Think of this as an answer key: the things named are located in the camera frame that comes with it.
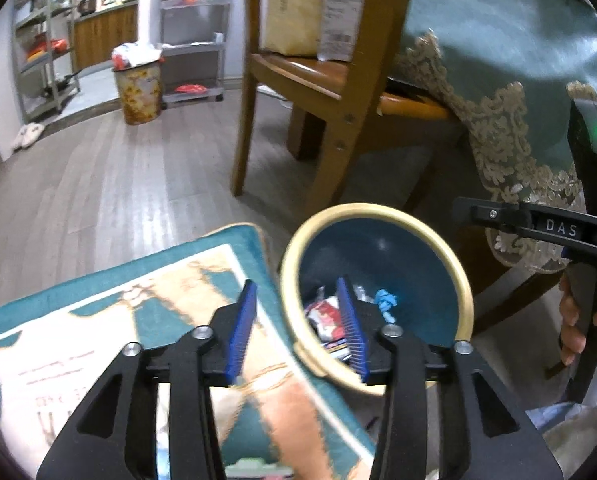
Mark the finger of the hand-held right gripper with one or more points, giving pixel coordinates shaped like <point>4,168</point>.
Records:
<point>503,217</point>

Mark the floral trash can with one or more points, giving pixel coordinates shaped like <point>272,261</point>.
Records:
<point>141,95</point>

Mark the wooden kitchen counter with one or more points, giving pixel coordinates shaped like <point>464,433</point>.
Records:
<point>103,35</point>

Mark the black pan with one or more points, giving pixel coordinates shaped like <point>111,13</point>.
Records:
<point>61,85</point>

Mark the small blue scrap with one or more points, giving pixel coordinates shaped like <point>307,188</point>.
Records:
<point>386,302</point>

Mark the person's right hand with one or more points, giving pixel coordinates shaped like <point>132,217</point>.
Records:
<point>569,320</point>

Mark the wooden chair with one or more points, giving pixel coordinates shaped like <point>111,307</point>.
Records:
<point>303,67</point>
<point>413,107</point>

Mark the yellow bag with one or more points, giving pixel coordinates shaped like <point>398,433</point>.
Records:
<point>293,15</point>

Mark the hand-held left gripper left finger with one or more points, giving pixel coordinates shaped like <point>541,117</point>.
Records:
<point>241,330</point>

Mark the white labelled bag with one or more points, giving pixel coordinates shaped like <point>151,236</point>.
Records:
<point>341,20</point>

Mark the red orange containers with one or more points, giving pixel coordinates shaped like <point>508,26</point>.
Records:
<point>48,49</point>

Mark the teal tablecloth with lace trim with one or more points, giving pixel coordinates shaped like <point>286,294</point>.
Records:
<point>478,35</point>

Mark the red white wrapper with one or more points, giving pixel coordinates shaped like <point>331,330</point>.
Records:
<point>326,320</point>

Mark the teal printed cushion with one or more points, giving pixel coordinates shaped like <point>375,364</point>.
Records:
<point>103,300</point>

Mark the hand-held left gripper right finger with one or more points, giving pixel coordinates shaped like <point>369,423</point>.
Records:
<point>351,330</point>

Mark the rice cooker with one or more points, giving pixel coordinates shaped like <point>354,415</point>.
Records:
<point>88,4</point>

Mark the grey plastic shelf cart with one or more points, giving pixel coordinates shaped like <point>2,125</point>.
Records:
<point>193,5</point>

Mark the teal bin with cream rim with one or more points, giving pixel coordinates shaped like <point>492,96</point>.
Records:
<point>403,260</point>

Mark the light blue clothing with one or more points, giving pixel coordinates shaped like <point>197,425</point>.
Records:
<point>568,420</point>

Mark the metal shelf rack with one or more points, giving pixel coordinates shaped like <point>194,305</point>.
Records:
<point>48,67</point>

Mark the red packet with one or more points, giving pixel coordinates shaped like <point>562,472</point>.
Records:
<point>188,89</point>

